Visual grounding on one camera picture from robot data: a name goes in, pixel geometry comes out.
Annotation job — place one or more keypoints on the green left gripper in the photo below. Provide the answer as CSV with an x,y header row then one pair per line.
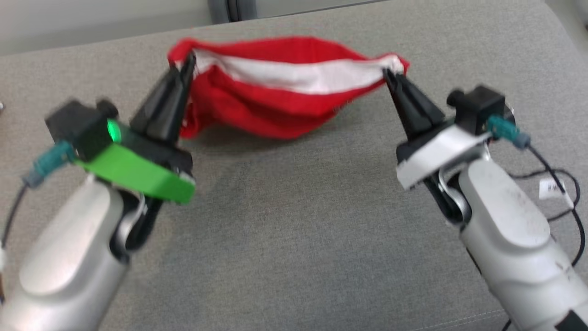
x,y
138,172

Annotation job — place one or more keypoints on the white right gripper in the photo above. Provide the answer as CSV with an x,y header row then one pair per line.
x,y
436,154

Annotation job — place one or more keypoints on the red white shorts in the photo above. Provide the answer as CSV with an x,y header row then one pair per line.
x,y
275,96

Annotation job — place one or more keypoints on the grey fabric sofa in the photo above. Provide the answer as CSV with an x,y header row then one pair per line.
x,y
294,239

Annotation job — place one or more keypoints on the grey partition frame post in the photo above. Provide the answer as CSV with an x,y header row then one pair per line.
x,y
232,9

